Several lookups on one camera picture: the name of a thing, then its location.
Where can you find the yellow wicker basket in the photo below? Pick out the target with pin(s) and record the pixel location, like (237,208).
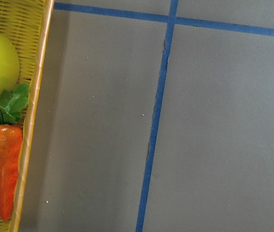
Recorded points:
(26,23)

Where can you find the orange toy carrot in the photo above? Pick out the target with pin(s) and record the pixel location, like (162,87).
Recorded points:
(11,137)

